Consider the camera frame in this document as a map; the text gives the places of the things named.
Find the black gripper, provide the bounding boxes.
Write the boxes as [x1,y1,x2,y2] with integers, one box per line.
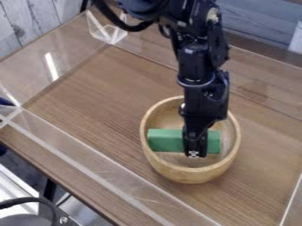
[177,70,230,158]

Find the green rectangular block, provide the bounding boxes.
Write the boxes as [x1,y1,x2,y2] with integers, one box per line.
[147,128,222,154]

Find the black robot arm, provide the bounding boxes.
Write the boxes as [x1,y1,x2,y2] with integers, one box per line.
[93,0,230,157]

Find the brown wooden bowl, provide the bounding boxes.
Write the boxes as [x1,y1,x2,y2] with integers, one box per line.
[139,95,241,185]

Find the clear acrylic tray walls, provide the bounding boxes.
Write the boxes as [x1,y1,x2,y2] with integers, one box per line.
[0,16,302,226]

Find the white object at right edge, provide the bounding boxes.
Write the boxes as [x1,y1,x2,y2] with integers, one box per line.
[288,21,302,54]

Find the black metal bracket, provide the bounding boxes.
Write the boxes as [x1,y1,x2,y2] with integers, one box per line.
[38,197,82,226]

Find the black cable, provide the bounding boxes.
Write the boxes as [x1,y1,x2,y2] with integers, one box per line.
[0,197,59,226]

